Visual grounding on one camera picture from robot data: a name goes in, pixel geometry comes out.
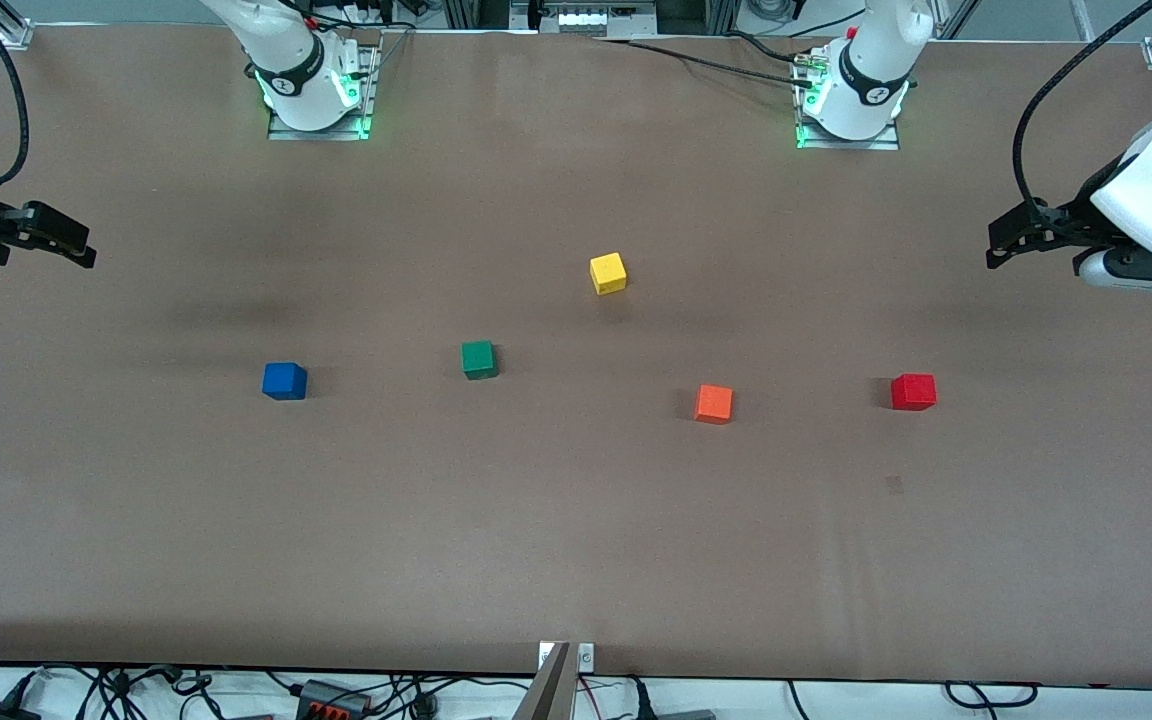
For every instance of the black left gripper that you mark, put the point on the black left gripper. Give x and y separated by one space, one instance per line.
1078 213

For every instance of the red wooden block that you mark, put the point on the red wooden block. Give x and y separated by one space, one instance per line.
913 392

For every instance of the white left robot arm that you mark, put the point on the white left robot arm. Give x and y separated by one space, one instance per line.
861 80

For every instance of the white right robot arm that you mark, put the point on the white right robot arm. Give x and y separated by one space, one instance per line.
291 55

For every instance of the blue wooden block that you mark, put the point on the blue wooden block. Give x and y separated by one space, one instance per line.
284 381

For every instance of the orange wooden block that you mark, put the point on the orange wooden block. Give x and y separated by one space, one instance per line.
713 404

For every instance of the yellow wooden block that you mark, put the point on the yellow wooden block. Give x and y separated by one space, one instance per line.
608 274

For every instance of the green wooden block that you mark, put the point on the green wooden block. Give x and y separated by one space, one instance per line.
479 360

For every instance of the grey terminal block device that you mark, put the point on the grey terminal block device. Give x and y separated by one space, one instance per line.
586 22

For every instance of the black orange connector block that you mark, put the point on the black orange connector block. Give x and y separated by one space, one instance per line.
331 698

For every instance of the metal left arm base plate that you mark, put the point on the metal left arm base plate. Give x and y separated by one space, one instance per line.
886 143

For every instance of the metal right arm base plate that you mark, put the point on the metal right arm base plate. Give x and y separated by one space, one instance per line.
361 110

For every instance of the aluminium frame profile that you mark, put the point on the aluminium frame profile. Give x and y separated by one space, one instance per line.
526 12

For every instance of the small metal pole bracket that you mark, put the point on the small metal pole bracket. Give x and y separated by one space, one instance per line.
586 657

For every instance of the metal camera pole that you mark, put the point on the metal camera pole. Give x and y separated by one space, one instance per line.
548 690

